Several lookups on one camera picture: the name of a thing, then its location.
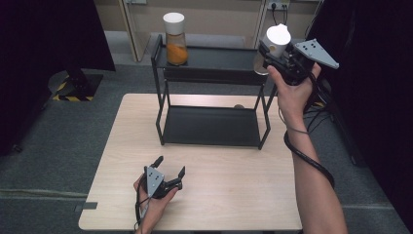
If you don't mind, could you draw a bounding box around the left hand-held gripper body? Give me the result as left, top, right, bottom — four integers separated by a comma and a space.
142, 165, 183, 200

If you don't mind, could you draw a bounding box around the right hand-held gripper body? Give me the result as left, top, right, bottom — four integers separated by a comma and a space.
276, 38, 340, 86

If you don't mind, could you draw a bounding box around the brown powder glass jar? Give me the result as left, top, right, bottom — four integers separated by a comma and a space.
252, 22, 292, 76

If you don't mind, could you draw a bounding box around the black metal rack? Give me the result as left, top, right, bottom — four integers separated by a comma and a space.
150, 33, 279, 151

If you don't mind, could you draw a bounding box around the person's left hand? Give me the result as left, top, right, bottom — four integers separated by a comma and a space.
133, 175, 179, 228

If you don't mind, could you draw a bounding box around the person's right hand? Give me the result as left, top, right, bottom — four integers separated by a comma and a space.
266, 62, 322, 125

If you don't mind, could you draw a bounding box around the grey floor tape piece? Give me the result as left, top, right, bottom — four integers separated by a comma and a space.
74, 201, 98, 213

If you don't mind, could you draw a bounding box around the black curtain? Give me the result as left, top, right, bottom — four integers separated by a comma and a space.
0, 0, 117, 158
305, 0, 413, 226

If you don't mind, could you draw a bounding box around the orange powder glass jar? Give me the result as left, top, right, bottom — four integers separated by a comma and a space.
163, 12, 189, 66

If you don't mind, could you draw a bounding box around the black stand base striped tape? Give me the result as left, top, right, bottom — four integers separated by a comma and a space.
48, 69, 105, 102

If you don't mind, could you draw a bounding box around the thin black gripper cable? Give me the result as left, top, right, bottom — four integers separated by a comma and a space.
133, 183, 151, 230

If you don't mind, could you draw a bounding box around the thick black gripper cable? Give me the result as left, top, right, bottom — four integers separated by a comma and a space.
282, 72, 336, 190

